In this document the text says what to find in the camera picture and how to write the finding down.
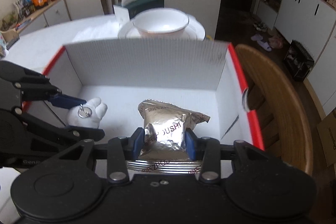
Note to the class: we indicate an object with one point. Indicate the silver foil snack bag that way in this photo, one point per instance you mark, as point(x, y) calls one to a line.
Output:
point(164, 149)

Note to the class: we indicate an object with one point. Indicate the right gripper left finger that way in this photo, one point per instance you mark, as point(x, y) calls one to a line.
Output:
point(120, 150)

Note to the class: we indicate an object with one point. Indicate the white bowl black rim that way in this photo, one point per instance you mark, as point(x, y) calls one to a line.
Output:
point(161, 21)

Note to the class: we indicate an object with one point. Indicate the white paper napkins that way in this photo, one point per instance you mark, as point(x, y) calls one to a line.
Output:
point(107, 30)

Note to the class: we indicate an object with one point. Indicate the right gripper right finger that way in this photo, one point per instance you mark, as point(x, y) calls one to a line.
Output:
point(208, 151)

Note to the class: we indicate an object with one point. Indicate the red cardboard shoe box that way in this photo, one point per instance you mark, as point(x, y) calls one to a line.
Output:
point(203, 76)

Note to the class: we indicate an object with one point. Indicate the white wall cabinets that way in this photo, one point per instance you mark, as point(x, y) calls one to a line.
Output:
point(312, 23)

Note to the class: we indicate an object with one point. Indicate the white sideboard cabinet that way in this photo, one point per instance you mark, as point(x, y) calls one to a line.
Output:
point(55, 13)

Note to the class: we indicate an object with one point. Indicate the green white tissue box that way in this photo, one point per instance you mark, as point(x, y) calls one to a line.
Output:
point(125, 10)

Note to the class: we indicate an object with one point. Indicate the black floor heater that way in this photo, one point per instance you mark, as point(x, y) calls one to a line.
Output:
point(298, 61)

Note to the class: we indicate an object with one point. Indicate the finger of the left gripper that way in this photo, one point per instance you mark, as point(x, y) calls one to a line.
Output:
point(47, 131)
point(37, 87)

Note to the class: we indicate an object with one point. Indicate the white plush keychain toy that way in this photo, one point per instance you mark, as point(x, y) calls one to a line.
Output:
point(87, 115)

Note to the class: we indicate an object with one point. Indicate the wooden chair right side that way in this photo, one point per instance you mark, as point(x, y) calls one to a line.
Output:
point(284, 125)

